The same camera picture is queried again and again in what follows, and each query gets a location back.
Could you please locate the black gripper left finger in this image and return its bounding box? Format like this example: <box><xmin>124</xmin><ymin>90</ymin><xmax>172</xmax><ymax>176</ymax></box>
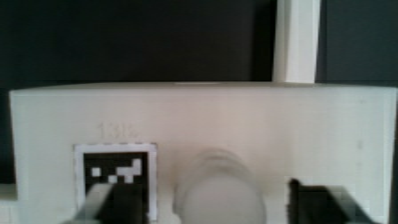
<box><xmin>64</xmin><ymin>184</ymin><xmax>149</xmax><ymax>224</ymax></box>

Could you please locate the white cabinet body box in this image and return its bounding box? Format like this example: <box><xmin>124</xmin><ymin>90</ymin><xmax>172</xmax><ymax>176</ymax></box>
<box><xmin>0</xmin><ymin>83</ymin><xmax>396</xmax><ymax>224</ymax></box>

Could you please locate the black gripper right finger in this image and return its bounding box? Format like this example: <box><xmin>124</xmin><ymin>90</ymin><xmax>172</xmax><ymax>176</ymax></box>
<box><xmin>286</xmin><ymin>179</ymin><xmax>373</xmax><ymax>224</ymax></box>

